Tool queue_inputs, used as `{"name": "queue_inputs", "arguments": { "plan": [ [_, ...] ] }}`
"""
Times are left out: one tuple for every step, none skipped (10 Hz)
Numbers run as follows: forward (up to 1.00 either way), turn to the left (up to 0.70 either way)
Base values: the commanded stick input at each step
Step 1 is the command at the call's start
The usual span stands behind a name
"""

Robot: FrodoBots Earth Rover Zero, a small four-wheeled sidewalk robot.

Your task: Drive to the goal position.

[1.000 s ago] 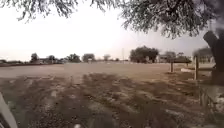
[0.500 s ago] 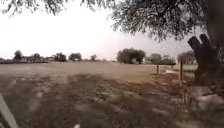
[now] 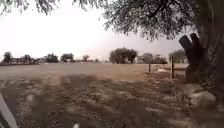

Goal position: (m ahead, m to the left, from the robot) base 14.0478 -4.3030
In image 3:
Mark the robot's own part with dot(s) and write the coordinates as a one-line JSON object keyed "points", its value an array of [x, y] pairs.
{"points": [[76, 125]]}

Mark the pale low building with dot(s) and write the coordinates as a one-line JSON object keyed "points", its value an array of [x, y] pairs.
{"points": [[142, 59]]}

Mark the dark bushy tree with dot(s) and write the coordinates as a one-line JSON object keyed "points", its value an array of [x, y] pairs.
{"points": [[122, 55]]}

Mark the pale large rock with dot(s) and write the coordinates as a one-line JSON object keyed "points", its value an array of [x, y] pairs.
{"points": [[190, 88], [202, 99]]}

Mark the short wooden fence post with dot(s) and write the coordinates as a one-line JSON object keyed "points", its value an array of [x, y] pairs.
{"points": [[149, 68]]}

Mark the large tree with thick trunk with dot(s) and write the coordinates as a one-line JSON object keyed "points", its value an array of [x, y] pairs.
{"points": [[206, 50]]}

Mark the tall wooden fence post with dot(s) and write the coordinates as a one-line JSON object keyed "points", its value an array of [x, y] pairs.
{"points": [[172, 66]]}

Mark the row of distant trees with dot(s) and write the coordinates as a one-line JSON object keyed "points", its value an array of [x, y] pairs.
{"points": [[50, 58]]}

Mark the broad-crowned tree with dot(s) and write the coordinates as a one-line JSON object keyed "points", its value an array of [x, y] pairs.
{"points": [[178, 55]]}

